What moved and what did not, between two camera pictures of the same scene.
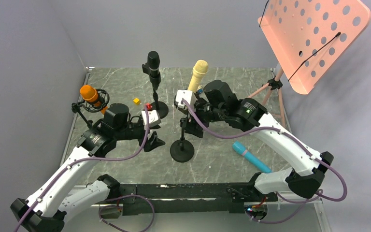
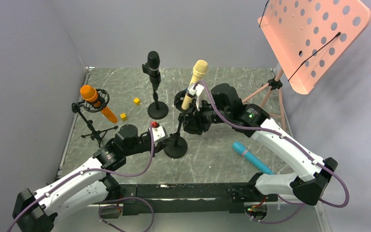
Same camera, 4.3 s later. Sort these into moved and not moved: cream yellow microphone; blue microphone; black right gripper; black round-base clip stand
Moved: black round-base clip stand
Not moved: blue microphone; cream yellow microphone; black right gripper
